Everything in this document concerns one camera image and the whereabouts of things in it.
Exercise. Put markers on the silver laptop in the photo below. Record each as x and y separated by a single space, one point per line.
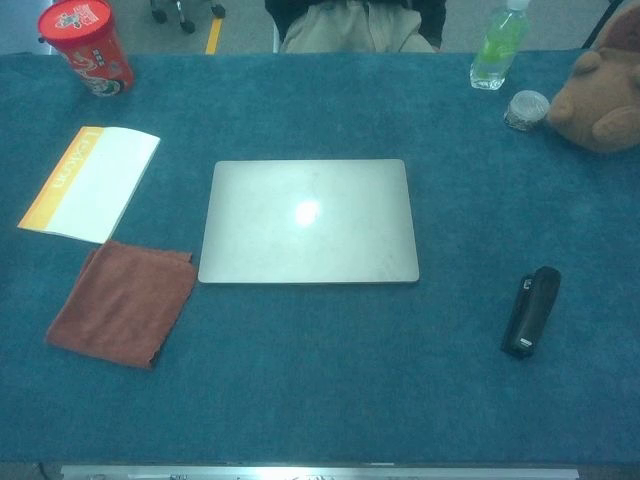
280 220

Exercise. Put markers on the blue carpeted table surface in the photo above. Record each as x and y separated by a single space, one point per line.
320 375

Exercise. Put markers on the wheeled chair base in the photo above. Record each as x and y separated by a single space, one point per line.
185 17

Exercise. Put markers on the brown folded cloth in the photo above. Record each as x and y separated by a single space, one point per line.
120 305

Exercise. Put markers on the seated person in beige trousers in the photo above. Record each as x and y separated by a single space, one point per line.
350 25

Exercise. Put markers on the yellow white Lexicon book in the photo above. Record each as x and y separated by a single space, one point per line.
95 190

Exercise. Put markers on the small clear lidded jar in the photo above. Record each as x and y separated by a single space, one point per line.
525 110

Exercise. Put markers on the green label water bottle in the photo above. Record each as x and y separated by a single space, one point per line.
495 50

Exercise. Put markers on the brown plush toy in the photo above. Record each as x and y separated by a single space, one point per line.
605 100

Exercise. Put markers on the aluminium rail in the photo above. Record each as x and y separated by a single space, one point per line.
320 472

